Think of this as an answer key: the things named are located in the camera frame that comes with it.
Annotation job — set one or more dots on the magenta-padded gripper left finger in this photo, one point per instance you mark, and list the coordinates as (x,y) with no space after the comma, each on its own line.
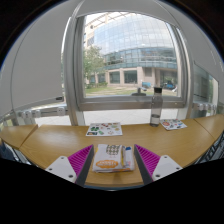
(63,167)

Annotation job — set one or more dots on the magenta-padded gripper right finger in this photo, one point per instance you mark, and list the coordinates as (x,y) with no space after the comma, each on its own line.
(163,167)

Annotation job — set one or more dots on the white cartoon-print towel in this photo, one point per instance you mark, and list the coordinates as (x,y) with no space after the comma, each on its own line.
(106,160)

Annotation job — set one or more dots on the small colourful sticker sheet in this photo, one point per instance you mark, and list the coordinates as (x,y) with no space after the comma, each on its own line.
(173,124)

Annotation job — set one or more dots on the large colourful sticker sheet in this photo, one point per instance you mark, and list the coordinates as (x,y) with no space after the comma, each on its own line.
(104,129)

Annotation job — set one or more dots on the clear water bottle black cap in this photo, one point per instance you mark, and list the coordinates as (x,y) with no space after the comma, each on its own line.
(156,110)

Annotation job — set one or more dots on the grey framed window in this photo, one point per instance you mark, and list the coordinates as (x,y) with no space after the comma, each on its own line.
(133,102)

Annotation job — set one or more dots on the white wall trunking with sockets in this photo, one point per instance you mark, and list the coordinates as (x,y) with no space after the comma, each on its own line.
(40,113)
(203,106)

